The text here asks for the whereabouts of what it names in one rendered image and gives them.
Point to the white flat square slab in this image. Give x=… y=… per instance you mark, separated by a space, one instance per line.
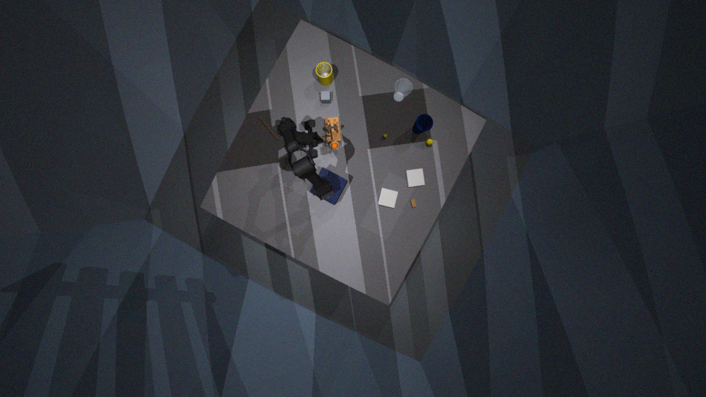
x=387 y=197
x=415 y=177

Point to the orange wooden catapult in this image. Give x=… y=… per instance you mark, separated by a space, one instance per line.
x=332 y=131

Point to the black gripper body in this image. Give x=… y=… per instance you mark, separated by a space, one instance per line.
x=307 y=138

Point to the dark blue cup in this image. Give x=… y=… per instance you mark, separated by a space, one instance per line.
x=422 y=124

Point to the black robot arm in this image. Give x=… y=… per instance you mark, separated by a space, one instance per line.
x=305 y=167

